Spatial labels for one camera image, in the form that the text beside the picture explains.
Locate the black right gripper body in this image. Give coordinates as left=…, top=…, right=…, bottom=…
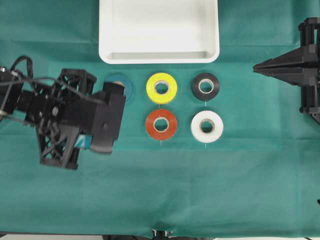
left=298, top=17, right=320, bottom=122

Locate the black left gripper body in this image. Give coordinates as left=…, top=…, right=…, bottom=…
left=23, top=68, right=97, bottom=170

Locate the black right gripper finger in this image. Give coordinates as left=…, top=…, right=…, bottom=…
left=253, top=47, right=304, bottom=71
left=253, top=67, right=304, bottom=86

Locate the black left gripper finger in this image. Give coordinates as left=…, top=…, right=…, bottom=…
left=74, top=134, right=93, bottom=150

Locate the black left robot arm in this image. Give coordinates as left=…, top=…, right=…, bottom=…
left=0, top=68, right=97, bottom=170

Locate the teal tape roll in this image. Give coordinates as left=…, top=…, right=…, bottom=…
left=104, top=74, right=133, bottom=103

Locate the red tape roll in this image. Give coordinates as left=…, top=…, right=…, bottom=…
left=145, top=108, right=178, bottom=141

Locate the black tape roll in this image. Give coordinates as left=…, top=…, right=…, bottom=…
left=191, top=72, right=221, bottom=102

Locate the white tape roll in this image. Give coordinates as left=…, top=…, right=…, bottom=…
left=190, top=110, right=224, bottom=144

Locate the yellow tape roll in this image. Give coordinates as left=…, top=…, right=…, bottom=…
left=146, top=72, right=178, bottom=105

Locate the white plastic case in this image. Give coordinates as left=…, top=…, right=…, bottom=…
left=98, top=0, right=220, bottom=65

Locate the green table cloth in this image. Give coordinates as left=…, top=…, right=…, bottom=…
left=0, top=0, right=320, bottom=238

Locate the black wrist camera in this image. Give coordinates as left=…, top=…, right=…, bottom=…
left=59, top=81, right=127, bottom=155

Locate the black camera cable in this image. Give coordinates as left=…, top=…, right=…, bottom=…
left=7, top=55, right=106, bottom=106

